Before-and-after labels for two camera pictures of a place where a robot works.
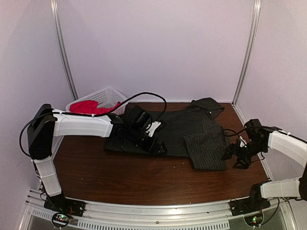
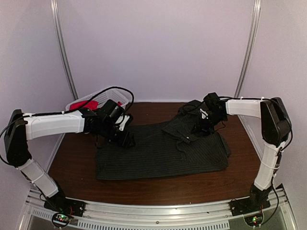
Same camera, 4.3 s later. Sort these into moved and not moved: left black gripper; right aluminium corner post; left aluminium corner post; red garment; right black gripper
Moved: left black gripper; right black gripper
Not moved: right aluminium corner post; left aluminium corner post; red garment
